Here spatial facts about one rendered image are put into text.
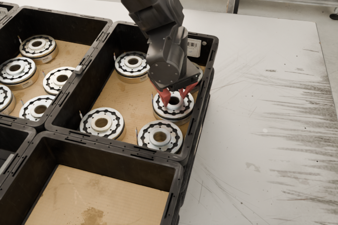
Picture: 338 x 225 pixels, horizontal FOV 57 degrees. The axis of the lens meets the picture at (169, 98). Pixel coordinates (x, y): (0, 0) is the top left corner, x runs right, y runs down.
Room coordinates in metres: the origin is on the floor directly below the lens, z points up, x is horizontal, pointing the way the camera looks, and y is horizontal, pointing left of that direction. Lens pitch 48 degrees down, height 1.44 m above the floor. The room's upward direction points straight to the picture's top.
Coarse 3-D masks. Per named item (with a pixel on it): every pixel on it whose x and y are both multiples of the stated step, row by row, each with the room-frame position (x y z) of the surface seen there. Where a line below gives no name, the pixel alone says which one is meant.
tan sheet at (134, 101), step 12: (108, 84) 0.60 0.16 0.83; (120, 84) 0.60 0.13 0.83; (132, 84) 0.60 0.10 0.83; (144, 84) 0.60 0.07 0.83; (108, 96) 0.56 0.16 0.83; (120, 96) 0.56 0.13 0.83; (132, 96) 0.56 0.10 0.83; (144, 96) 0.56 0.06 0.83; (120, 108) 0.52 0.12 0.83; (132, 108) 0.52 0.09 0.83; (144, 108) 0.52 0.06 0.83; (132, 120) 0.48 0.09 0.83; (144, 120) 0.48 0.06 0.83; (156, 120) 0.48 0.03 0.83; (132, 132) 0.44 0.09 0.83
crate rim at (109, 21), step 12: (48, 12) 0.80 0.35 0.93; (60, 12) 0.80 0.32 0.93; (0, 24) 0.74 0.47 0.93; (108, 24) 0.74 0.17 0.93; (84, 60) 0.59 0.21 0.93; (72, 72) 0.54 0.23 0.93; (60, 96) 0.47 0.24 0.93; (48, 108) 0.43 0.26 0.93; (12, 120) 0.40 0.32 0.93; (24, 120) 0.40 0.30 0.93
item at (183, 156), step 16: (112, 32) 0.71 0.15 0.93; (192, 32) 0.70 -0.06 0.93; (96, 48) 0.63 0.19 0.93; (208, 64) 0.57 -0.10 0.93; (80, 80) 0.52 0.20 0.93; (208, 80) 0.52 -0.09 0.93; (64, 96) 0.47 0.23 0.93; (192, 112) 0.42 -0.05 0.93; (48, 128) 0.38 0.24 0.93; (64, 128) 0.38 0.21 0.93; (192, 128) 0.38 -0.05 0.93; (112, 144) 0.34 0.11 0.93; (128, 144) 0.34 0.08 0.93; (176, 160) 0.31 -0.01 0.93
